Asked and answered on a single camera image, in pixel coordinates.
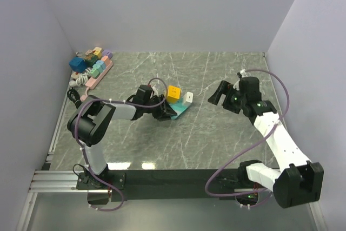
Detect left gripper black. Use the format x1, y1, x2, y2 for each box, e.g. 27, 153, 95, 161
143, 95, 177, 121

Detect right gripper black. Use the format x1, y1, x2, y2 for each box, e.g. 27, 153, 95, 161
207, 81, 247, 114

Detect yellow cube socket adapter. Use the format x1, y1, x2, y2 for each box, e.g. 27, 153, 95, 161
167, 85, 181, 104

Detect teal power strip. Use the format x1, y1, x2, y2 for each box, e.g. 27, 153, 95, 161
170, 98, 192, 120

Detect white plug adapter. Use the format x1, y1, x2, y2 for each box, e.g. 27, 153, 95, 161
182, 91, 194, 107

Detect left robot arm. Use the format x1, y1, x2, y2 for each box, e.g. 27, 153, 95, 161
67, 94, 177, 189

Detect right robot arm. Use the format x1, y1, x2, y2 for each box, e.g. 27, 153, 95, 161
208, 77, 324, 208

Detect salmon pink plug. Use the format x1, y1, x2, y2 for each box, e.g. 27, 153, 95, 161
101, 56, 111, 66

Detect mint green plug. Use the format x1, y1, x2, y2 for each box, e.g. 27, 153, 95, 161
90, 68, 101, 78

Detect light blue plug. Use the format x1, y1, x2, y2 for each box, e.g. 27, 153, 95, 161
93, 60, 106, 71

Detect yellow white plug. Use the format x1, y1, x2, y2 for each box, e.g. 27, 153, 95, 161
92, 47, 103, 58

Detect blue cube socket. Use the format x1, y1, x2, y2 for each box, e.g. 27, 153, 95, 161
69, 56, 88, 73

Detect purple power strip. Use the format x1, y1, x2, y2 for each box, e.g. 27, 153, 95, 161
101, 50, 113, 59

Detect pink power strip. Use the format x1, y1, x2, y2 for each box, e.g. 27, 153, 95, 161
81, 60, 113, 101

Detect black mounting base bar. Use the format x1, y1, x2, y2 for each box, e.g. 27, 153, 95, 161
75, 170, 271, 206

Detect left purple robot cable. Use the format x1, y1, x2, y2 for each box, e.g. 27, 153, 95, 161
74, 77, 170, 213

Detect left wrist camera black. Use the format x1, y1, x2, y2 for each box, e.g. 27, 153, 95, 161
133, 84, 153, 105

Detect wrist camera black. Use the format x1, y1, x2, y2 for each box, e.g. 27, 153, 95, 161
133, 84, 153, 105
239, 76, 260, 95

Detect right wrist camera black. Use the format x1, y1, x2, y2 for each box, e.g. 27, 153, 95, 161
239, 76, 260, 95

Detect white coiled cable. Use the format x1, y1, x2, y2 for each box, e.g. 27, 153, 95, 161
69, 69, 92, 88

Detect black coiled cable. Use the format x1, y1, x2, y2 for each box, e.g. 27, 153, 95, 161
66, 88, 83, 107

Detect aluminium rail frame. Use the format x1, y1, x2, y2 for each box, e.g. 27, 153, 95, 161
16, 90, 90, 231

